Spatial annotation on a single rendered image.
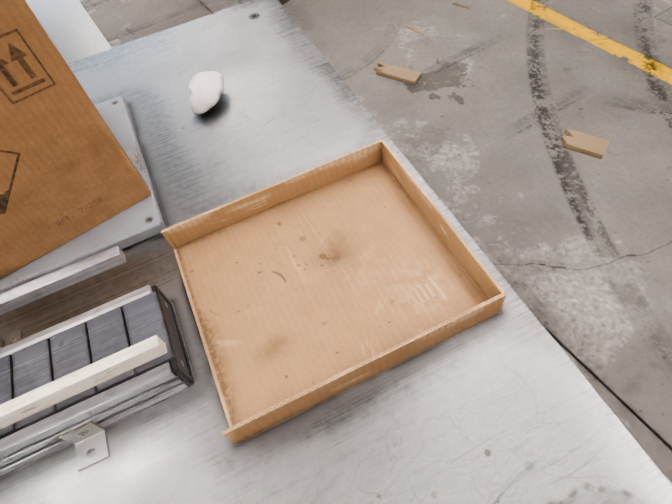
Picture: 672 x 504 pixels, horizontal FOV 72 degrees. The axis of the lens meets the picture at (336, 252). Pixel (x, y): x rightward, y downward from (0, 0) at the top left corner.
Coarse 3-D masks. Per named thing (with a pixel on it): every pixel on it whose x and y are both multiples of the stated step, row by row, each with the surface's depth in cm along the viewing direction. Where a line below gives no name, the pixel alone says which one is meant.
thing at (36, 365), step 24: (120, 312) 48; (144, 312) 48; (72, 336) 47; (96, 336) 47; (120, 336) 47; (144, 336) 46; (168, 336) 46; (0, 360) 47; (24, 360) 46; (48, 360) 46; (72, 360) 46; (96, 360) 45; (168, 360) 45; (0, 384) 45; (24, 384) 45; (48, 408) 43; (0, 432) 42
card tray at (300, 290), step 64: (256, 192) 57; (320, 192) 61; (384, 192) 60; (192, 256) 57; (256, 256) 56; (320, 256) 55; (384, 256) 54; (448, 256) 53; (256, 320) 51; (320, 320) 50; (384, 320) 50; (448, 320) 45; (256, 384) 47; (320, 384) 43
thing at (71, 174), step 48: (0, 0) 39; (0, 48) 41; (48, 48) 44; (0, 96) 44; (48, 96) 46; (0, 144) 46; (48, 144) 49; (96, 144) 52; (0, 192) 49; (48, 192) 53; (96, 192) 56; (144, 192) 60; (0, 240) 53; (48, 240) 57
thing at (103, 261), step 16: (96, 256) 42; (112, 256) 42; (64, 272) 42; (80, 272) 42; (96, 272) 43; (16, 288) 41; (32, 288) 41; (48, 288) 41; (0, 304) 40; (16, 304) 41
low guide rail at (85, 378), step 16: (128, 352) 42; (144, 352) 42; (160, 352) 43; (96, 368) 41; (112, 368) 41; (128, 368) 42; (48, 384) 41; (64, 384) 41; (80, 384) 41; (96, 384) 42; (16, 400) 40; (32, 400) 40; (48, 400) 41; (0, 416) 40; (16, 416) 41
